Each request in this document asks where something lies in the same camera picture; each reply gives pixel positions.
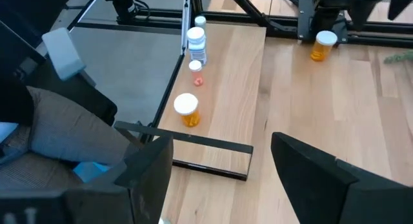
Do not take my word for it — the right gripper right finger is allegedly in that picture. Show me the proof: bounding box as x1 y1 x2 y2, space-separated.
270 132 413 224

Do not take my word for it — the silver aluminium bracket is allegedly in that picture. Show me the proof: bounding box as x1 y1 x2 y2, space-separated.
180 0 194 54

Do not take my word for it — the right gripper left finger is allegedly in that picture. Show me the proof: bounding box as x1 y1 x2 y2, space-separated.
0 136 174 224

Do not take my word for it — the black aluminium table frame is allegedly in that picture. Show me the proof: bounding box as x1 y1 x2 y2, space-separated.
64 0 413 146

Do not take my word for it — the white medicine bottle blue label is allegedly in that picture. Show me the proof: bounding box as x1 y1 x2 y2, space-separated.
186 26 208 66

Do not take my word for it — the small pink pill bottle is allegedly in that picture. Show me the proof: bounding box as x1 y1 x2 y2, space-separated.
188 59 205 87

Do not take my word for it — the orange pill bottle white cap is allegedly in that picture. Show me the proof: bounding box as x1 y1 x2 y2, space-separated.
310 30 339 63
173 92 201 128

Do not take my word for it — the seated person in grey trousers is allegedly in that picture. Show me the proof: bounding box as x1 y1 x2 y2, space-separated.
0 0 152 186

